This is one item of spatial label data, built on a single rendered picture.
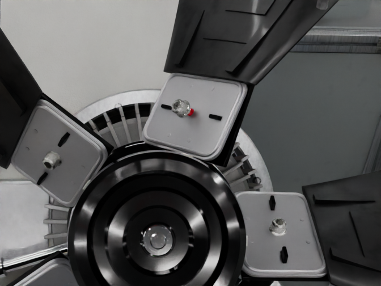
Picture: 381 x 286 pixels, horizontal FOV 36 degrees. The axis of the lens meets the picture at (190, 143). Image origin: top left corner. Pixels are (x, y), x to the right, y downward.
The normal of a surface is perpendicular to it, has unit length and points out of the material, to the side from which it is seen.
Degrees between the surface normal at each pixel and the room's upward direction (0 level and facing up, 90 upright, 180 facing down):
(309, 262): 1
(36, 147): 93
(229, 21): 45
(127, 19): 50
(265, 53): 40
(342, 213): 1
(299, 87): 90
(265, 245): 1
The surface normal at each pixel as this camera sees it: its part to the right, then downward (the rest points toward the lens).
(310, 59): 0.07, 0.61
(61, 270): 0.49, 0.60
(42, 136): -0.41, 0.57
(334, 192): 0.00, -0.82
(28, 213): 0.08, -0.05
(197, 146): -0.62, -0.39
